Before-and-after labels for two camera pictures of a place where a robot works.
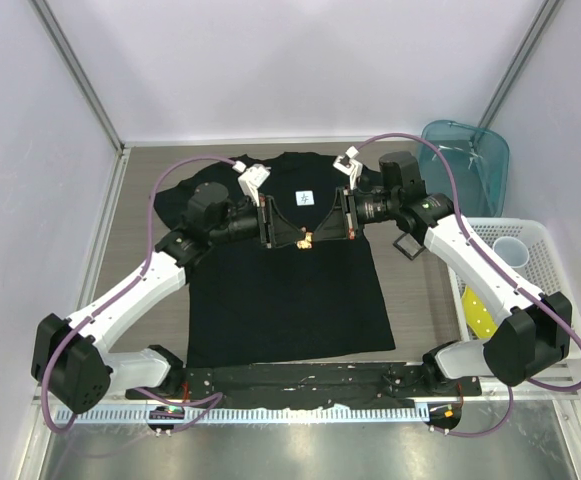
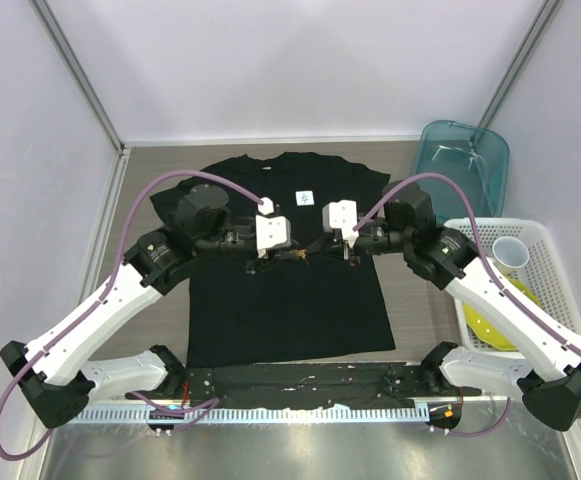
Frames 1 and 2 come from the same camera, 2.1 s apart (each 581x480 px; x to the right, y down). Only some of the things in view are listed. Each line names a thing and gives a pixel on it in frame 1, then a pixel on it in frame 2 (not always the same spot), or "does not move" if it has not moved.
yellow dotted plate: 478,315 does not move
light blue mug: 512,250 does not move
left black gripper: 281,232 to 274,256
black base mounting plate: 316,381 does not move
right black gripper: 335,226 to 329,245
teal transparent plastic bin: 479,163 does not move
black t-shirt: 248,303 does not move
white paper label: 304,198 does not move
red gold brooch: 307,243 to 299,252
